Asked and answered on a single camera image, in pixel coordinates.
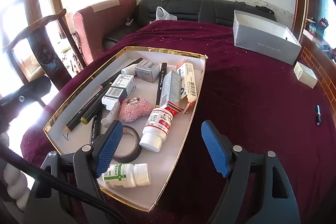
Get black tape roll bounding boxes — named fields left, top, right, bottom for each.
left=113, top=125, right=143, bottom=164

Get grey red-ended barcode box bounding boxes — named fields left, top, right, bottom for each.
left=160, top=70, right=185, bottom=119

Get white blue carton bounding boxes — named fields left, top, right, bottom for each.
left=176, top=61, right=198, bottom=115

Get white plastic bag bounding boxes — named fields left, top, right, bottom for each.
left=156, top=6, right=178, bottom=22

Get red fabric armchair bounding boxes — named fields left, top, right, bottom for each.
left=72, top=0, right=137, bottom=64

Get black braided cable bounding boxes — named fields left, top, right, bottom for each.
left=0, top=144, right=126, bottom=224

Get wooden brick-pattern cabinet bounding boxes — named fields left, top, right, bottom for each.
left=291, top=0, right=336, bottom=109

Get maroon tablecloth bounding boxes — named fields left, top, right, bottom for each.
left=20, top=20, right=336, bottom=224

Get blue red printed box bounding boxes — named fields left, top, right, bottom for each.
left=308, top=18, right=329, bottom=38

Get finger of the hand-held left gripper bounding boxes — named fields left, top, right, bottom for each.
left=0, top=76, right=52, bottom=119

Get white beaded object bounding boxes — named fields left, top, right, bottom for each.
left=0, top=132, right=30, bottom=210

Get white plastic tube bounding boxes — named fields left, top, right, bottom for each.
left=100, top=106, right=120, bottom=128

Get black marker orange caps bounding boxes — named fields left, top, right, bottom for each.
left=89, top=108, right=103, bottom=146

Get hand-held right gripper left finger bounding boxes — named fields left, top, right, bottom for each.
left=25, top=120, right=124, bottom=203

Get beige cardboard box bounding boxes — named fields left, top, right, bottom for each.
left=293, top=61, right=318, bottom=89

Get small grey box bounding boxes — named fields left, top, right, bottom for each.
left=135, top=59, right=160, bottom=83

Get pink fuzzy hair clip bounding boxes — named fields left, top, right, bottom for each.
left=119, top=97, right=153, bottom=123

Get grey shoe box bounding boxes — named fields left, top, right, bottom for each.
left=233, top=10, right=302, bottom=65

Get blue white barcode box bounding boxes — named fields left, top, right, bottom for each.
left=101, top=74, right=136, bottom=111

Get patterned cushion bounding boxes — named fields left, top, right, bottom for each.
left=63, top=31, right=83, bottom=75

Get black leather sofa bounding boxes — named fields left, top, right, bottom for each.
left=102, top=0, right=277, bottom=52

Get black marker yellow caps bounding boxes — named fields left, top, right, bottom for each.
left=155, top=63, right=168, bottom=109

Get black marker olive cap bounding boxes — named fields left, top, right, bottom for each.
left=81, top=101, right=104, bottom=125

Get black bag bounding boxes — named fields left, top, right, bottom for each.
left=256, top=5, right=275, bottom=15

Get white bottle red label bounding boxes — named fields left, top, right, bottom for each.
left=139, top=108, right=174, bottom=153

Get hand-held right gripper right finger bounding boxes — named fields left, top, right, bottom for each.
left=201, top=120, right=300, bottom=203

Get dark wooden chair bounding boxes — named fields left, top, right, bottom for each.
left=2, top=9, right=88, bottom=109

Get white tray gold rim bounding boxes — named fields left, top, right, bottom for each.
left=43, top=47, right=207, bottom=212

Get white bottle green label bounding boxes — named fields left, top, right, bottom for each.
left=102, top=163, right=152, bottom=189

